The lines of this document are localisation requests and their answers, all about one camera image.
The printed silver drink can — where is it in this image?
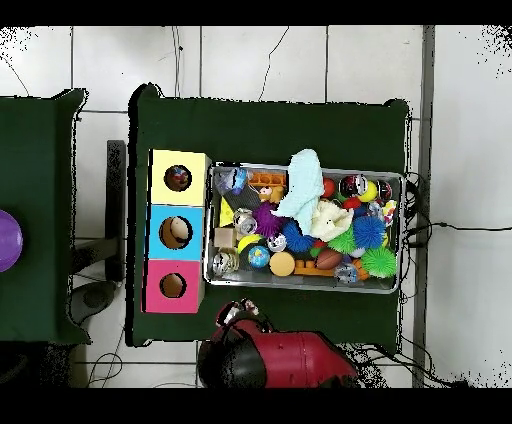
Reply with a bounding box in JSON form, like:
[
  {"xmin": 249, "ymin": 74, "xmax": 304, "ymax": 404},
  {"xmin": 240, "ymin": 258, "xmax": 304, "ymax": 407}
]
[{"xmin": 232, "ymin": 208, "xmax": 258, "ymax": 236}]

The orange plush toy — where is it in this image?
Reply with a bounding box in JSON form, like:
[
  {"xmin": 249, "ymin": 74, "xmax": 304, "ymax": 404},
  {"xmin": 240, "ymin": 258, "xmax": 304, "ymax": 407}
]
[{"xmin": 258, "ymin": 184, "xmax": 286, "ymax": 203}]

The crushed bottle with blue label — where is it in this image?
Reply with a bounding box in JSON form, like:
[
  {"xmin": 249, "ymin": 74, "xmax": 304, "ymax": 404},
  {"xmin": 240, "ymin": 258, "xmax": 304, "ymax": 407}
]
[{"xmin": 213, "ymin": 164, "xmax": 249, "ymax": 196}]

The blue spiky rubber ball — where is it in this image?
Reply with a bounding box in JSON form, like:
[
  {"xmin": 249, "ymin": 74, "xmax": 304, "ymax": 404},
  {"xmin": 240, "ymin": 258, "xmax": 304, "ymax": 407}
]
[
  {"xmin": 353, "ymin": 215, "xmax": 387, "ymax": 250},
  {"xmin": 282, "ymin": 219, "xmax": 319, "ymax": 254}
]

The mint green waffle cloth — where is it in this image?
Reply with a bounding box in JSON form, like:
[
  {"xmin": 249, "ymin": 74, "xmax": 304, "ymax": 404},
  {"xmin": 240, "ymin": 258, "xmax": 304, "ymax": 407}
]
[{"xmin": 271, "ymin": 148, "xmax": 326, "ymax": 236}]

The wooden box with three holes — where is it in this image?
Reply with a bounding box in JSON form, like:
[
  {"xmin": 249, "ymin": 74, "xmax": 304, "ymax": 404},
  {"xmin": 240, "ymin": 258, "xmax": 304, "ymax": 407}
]
[{"xmin": 142, "ymin": 148, "xmax": 212, "ymax": 315}]

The tan foam disc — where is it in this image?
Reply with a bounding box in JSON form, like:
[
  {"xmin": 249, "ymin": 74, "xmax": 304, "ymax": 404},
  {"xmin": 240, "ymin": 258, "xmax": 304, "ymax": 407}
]
[{"xmin": 268, "ymin": 251, "xmax": 296, "ymax": 278}]

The blue globe print ball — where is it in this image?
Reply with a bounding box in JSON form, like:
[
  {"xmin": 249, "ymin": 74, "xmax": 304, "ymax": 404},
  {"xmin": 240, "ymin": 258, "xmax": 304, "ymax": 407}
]
[{"xmin": 247, "ymin": 244, "xmax": 272, "ymax": 269}]

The purple spiky monster toy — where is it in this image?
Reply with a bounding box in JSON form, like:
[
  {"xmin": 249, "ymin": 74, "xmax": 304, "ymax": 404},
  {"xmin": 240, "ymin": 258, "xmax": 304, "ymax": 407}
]
[{"xmin": 251, "ymin": 200, "xmax": 287, "ymax": 239}]

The tan round object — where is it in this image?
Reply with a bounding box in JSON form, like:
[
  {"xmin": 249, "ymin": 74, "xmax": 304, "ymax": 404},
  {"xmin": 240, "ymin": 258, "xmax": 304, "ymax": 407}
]
[{"xmin": 168, "ymin": 217, "xmax": 190, "ymax": 241}]

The cream waffle cloth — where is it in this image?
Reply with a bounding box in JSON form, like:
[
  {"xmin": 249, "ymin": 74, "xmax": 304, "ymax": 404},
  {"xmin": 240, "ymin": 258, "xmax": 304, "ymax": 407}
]
[{"xmin": 310, "ymin": 198, "xmax": 356, "ymax": 243}]

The dark green tablecloth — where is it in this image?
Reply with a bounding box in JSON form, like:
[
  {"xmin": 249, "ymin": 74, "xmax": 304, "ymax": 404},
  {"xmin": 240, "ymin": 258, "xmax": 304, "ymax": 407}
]
[
  {"xmin": 0, "ymin": 87, "xmax": 93, "ymax": 347},
  {"xmin": 125, "ymin": 83, "xmax": 411, "ymax": 348}
]

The purple plastic bowl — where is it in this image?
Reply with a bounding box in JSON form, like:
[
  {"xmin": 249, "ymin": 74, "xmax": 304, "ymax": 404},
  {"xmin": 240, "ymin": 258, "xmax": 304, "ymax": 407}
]
[{"xmin": 0, "ymin": 208, "xmax": 24, "ymax": 274}]

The shallow wire mesh bin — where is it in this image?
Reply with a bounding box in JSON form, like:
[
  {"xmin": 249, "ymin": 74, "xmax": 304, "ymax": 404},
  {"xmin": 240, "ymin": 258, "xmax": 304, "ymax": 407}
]
[{"xmin": 201, "ymin": 160, "xmax": 405, "ymax": 295}]

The long black cable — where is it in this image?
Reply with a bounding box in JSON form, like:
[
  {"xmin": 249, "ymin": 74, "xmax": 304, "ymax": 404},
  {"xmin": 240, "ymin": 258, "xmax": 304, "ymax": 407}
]
[{"xmin": 405, "ymin": 221, "xmax": 512, "ymax": 241}]

